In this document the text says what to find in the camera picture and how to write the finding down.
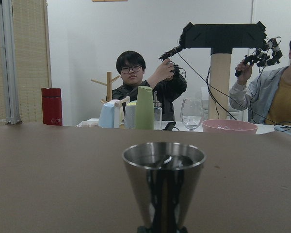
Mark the green cup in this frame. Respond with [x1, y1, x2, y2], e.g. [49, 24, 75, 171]
[135, 86, 154, 130]

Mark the person in black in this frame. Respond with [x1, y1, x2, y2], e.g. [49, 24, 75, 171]
[112, 51, 187, 121]

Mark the person in grey shirt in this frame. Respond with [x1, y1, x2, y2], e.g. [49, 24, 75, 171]
[229, 40, 291, 125]

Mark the red thermos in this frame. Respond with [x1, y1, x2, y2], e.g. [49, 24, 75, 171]
[41, 88, 63, 126]

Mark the aluminium frame post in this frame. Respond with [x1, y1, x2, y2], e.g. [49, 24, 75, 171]
[0, 0, 22, 125]

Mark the pink bowl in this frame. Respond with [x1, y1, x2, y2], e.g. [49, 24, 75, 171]
[202, 119, 258, 134]

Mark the wine glass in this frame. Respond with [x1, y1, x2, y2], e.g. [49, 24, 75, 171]
[180, 98, 204, 132]

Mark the light blue cup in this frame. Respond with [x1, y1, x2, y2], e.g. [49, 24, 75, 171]
[98, 100, 124, 128]

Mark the wooden cup rack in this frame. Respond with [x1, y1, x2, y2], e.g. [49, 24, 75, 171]
[90, 71, 120, 104]

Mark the steel jigger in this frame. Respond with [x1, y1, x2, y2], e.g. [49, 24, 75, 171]
[122, 142, 206, 233]

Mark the grey cup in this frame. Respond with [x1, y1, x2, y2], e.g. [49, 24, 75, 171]
[124, 100, 137, 129]

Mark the black teleoperation rig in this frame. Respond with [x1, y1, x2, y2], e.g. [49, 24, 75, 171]
[160, 21, 282, 67]

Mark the glass oil dispenser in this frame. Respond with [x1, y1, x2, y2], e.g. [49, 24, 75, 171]
[153, 91, 162, 121]

